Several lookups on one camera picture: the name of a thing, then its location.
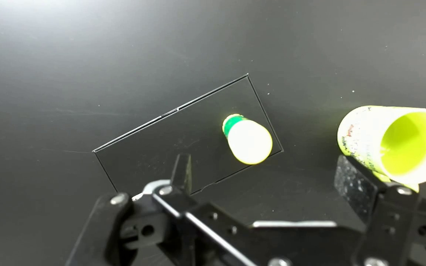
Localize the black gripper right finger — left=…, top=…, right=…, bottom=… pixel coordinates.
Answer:
left=333, top=153, right=426, bottom=266

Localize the black rectangular box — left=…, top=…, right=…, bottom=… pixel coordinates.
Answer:
left=92, top=72, right=285, bottom=196

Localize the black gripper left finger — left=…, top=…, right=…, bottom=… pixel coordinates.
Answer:
left=65, top=152, right=254, bottom=266

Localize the yellow-green plastic cup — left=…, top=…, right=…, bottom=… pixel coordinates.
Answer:
left=336, top=103, right=426, bottom=193

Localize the yellow glue stick green cap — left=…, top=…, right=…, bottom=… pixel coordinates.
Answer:
left=220, top=112, right=275, bottom=166

